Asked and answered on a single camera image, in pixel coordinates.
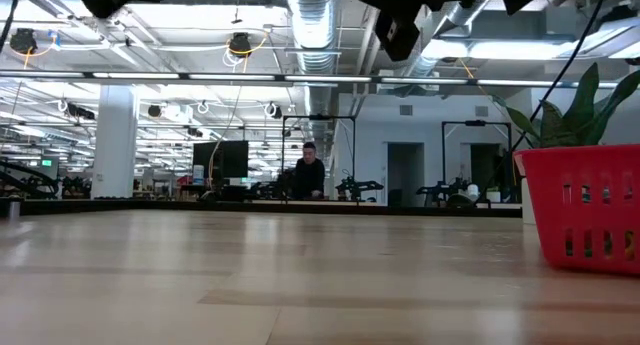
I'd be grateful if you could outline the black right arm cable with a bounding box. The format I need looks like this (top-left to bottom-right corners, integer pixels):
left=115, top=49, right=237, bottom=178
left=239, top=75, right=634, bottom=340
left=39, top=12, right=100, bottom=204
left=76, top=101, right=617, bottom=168
left=508, top=0, right=611, bottom=152

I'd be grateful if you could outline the black ceiling cable reel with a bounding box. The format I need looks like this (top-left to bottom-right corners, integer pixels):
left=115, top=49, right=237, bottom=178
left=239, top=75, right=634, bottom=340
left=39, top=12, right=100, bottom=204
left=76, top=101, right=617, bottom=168
left=9, top=28, right=39, bottom=56
left=227, top=32, right=254, bottom=59

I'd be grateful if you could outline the long LED light bar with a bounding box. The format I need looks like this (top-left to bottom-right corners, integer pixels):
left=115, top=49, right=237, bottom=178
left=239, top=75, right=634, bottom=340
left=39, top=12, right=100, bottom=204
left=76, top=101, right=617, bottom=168
left=0, top=69, right=621, bottom=90

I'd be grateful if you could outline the black frame stand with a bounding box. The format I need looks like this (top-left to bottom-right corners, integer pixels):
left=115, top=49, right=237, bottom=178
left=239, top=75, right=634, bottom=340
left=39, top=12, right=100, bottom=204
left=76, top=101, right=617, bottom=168
left=281, top=114, right=357, bottom=202
left=441, top=119, right=514, bottom=206

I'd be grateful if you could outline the red plastic basket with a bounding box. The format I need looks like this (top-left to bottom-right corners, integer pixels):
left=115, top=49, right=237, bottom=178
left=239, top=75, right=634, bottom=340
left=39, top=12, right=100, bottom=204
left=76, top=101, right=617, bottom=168
left=513, top=144, right=640, bottom=278

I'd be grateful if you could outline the person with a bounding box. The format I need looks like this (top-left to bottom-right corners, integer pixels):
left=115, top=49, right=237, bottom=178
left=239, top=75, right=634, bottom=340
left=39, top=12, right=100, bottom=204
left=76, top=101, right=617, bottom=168
left=290, top=141, right=327, bottom=201

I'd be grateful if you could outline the black monitor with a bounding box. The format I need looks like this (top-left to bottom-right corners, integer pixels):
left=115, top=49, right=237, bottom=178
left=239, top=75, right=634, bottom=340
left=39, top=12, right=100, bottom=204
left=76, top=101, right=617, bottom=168
left=192, top=140, right=250, bottom=180

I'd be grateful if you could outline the silver ventilation duct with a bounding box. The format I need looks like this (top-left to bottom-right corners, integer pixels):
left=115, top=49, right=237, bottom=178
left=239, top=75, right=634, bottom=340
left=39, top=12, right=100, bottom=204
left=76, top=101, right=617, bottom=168
left=287, top=0, right=342, bottom=146

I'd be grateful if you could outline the green artificial plant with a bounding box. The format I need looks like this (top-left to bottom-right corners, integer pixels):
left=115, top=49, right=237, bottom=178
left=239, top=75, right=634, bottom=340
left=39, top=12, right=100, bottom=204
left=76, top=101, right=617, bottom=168
left=492, top=62, right=640, bottom=151

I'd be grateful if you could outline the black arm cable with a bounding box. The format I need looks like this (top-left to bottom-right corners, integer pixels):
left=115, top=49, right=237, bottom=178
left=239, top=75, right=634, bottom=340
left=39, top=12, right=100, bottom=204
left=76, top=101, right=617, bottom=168
left=0, top=0, right=21, bottom=55
left=508, top=0, right=611, bottom=152

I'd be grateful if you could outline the white pillar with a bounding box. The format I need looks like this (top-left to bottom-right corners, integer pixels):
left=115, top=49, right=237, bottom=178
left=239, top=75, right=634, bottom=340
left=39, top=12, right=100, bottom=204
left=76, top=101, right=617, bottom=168
left=91, top=84, right=140, bottom=200

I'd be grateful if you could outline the white plant pot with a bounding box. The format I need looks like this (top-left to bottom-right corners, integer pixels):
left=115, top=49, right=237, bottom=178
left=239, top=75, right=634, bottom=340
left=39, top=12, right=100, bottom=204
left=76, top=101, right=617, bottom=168
left=519, top=177, right=537, bottom=225

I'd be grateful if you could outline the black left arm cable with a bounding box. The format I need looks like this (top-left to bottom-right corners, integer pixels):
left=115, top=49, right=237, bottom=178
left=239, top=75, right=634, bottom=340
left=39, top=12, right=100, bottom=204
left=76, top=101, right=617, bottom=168
left=0, top=0, right=21, bottom=55

